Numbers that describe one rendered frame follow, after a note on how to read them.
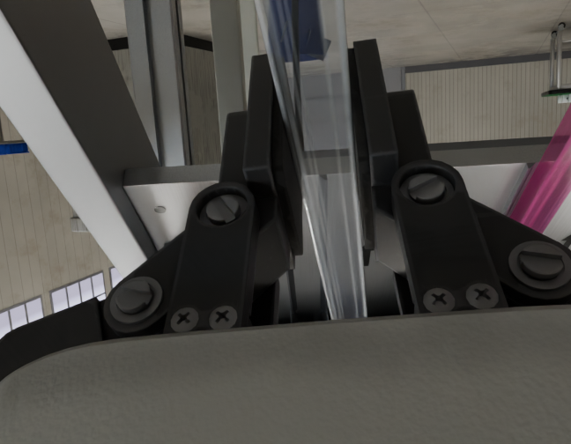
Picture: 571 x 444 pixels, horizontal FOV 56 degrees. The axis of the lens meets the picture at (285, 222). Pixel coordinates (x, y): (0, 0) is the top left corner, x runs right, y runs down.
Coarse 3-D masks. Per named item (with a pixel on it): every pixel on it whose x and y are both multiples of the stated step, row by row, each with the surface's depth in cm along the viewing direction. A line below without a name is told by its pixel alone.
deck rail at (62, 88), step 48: (0, 0) 15; (48, 0) 18; (0, 48) 16; (48, 48) 18; (96, 48) 22; (0, 96) 18; (48, 96) 18; (96, 96) 21; (48, 144) 20; (96, 144) 21; (144, 144) 28; (96, 192) 22; (96, 240) 26; (144, 240) 27
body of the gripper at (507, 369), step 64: (384, 320) 7; (448, 320) 7; (512, 320) 7; (0, 384) 7; (64, 384) 7; (128, 384) 7; (192, 384) 7; (256, 384) 6; (320, 384) 6; (384, 384) 6; (448, 384) 6; (512, 384) 6
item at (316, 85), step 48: (288, 0) 8; (336, 0) 8; (288, 48) 9; (336, 48) 9; (288, 96) 10; (336, 96) 10; (336, 144) 11; (336, 192) 13; (336, 240) 15; (336, 288) 18
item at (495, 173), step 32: (448, 160) 24; (480, 160) 23; (512, 160) 23; (128, 192) 24; (160, 192) 24; (192, 192) 24; (480, 192) 25; (512, 192) 25; (160, 224) 27; (288, 288) 33; (320, 288) 33; (384, 288) 34; (288, 320) 38; (320, 320) 38
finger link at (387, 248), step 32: (352, 64) 11; (352, 96) 11; (384, 96) 10; (384, 128) 10; (416, 128) 11; (384, 160) 10; (384, 192) 10; (384, 224) 10; (480, 224) 9; (512, 224) 9; (384, 256) 10; (512, 256) 8; (544, 256) 8; (512, 288) 8; (544, 288) 8
